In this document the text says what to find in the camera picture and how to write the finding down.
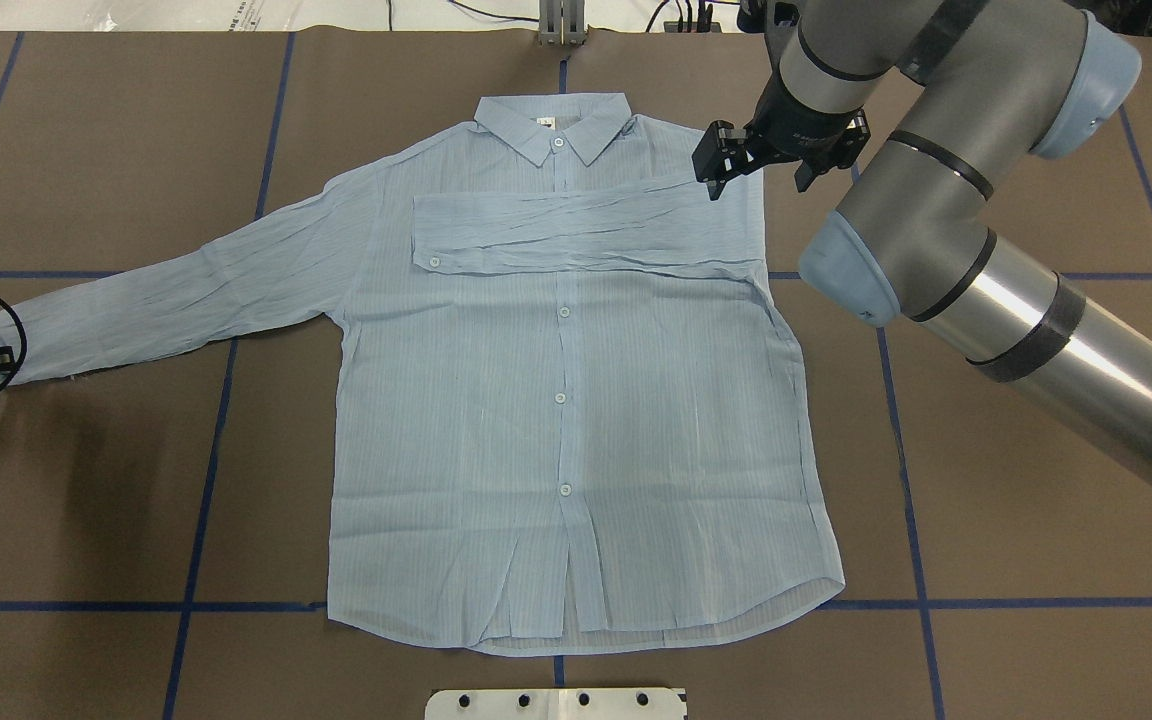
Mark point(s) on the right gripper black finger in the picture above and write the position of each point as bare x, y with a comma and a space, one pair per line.
721, 156

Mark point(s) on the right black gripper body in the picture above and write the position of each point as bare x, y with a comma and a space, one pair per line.
804, 122

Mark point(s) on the aluminium frame post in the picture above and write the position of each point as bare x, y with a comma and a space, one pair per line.
562, 23

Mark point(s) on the light blue button-up shirt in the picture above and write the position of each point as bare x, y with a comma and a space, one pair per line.
569, 417

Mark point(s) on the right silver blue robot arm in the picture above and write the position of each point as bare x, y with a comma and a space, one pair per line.
937, 103

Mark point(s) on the clear plastic bag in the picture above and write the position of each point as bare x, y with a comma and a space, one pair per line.
237, 16

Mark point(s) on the white central pedestal column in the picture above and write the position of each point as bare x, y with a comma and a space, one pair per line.
559, 703

